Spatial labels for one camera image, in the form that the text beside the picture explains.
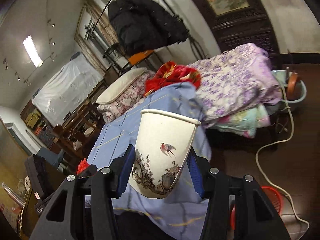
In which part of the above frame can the wooden chair by table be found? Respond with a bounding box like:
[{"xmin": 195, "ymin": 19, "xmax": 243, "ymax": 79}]
[{"xmin": 52, "ymin": 100, "xmax": 105, "ymax": 159}]

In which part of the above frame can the blue checked bed sheet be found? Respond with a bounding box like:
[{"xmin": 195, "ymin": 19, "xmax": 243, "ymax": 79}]
[{"xmin": 87, "ymin": 82, "xmax": 212, "ymax": 239}]

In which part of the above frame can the maroon floral folded quilt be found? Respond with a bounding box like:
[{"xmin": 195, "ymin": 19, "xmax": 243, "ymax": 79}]
[{"xmin": 97, "ymin": 70, "xmax": 155, "ymax": 124}]

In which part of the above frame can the pastel green pink quilt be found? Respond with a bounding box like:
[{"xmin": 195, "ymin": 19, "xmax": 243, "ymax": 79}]
[{"xmin": 213, "ymin": 104, "xmax": 271, "ymax": 139}]

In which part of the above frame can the cream pillow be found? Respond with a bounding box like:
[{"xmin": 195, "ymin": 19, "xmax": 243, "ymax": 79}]
[{"xmin": 95, "ymin": 68, "xmax": 147, "ymax": 105}]

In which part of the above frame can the white cloth cover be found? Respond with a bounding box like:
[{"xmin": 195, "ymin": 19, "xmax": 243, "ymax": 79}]
[{"xmin": 32, "ymin": 54, "xmax": 103, "ymax": 126}]

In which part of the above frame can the red mesh waste basket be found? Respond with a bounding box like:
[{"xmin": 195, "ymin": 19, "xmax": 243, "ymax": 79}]
[{"xmin": 229, "ymin": 185, "xmax": 284, "ymax": 230}]

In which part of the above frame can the red patterned blanket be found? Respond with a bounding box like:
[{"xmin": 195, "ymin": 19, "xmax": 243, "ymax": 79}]
[{"xmin": 144, "ymin": 61, "xmax": 201, "ymax": 97}]

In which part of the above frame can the purple floral quilt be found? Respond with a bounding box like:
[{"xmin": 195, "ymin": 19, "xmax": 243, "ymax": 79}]
[{"xmin": 188, "ymin": 43, "xmax": 282, "ymax": 127}]

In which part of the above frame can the orange box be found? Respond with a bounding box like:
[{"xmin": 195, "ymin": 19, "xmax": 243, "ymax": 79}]
[{"xmin": 128, "ymin": 50, "xmax": 155, "ymax": 66}]

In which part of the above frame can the light blue wash basin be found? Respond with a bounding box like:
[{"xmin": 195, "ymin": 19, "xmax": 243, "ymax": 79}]
[{"xmin": 272, "ymin": 67, "xmax": 307, "ymax": 111}]

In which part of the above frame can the ceiling light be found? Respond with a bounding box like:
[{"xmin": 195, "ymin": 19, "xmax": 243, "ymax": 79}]
[{"xmin": 23, "ymin": 36, "xmax": 43, "ymax": 68}]

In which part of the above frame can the copper brown pan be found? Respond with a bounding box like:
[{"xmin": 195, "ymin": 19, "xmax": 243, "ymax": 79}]
[{"xmin": 286, "ymin": 71, "xmax": 302, "ymax": 100}]

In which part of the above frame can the black hanging jacket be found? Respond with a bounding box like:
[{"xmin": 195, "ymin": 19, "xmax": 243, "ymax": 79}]
[{"xmin": 108, "ymin": 0, "xmax": 189, "ymax": 56}]

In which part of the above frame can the beige striped curtain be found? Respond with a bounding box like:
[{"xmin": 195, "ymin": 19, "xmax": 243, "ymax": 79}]
[{"xmin": 74, "ymin": 0, "xmax": 118, "ymax": 75}]

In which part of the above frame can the dark framed landscape painting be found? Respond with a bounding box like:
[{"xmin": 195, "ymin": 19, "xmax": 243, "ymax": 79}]
[{"xmin": 192, "ymin": 0, "xmax": 280, "ymax": 66}]

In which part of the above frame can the white power cable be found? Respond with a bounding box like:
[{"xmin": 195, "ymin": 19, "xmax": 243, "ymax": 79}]
[{"xmin": 254, "ymin": 80, "xmax": 311, "ymax": 233}]

